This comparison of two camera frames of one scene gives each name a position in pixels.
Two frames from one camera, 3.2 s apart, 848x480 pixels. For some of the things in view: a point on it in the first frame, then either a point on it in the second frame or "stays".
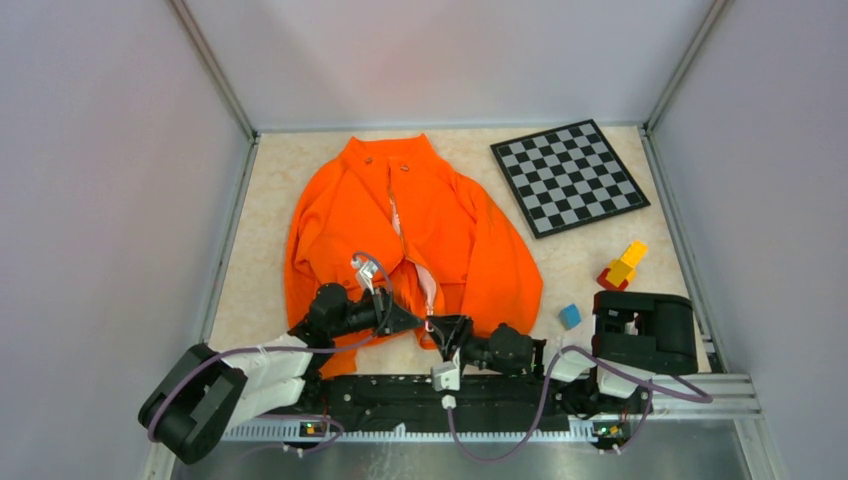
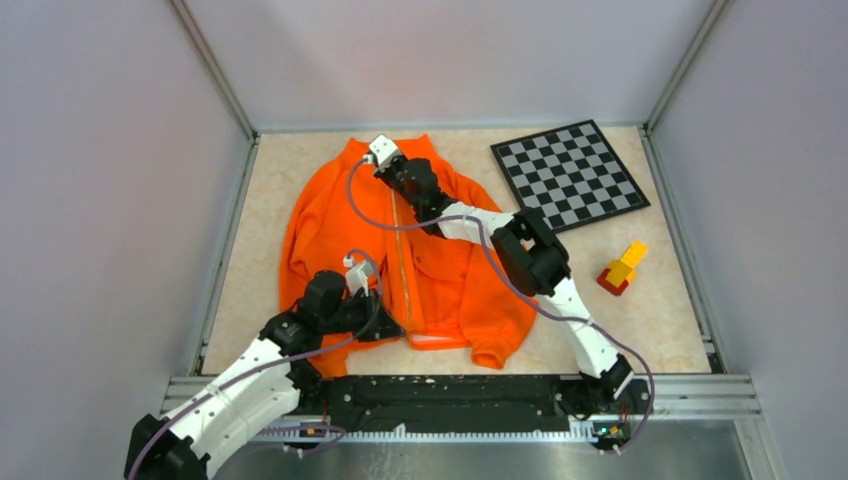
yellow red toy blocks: x=621 y=270 stays
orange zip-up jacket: x=439 y=246 stays
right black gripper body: x=478 y=352 to x=393 y=175
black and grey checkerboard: x=568 y=177 stays
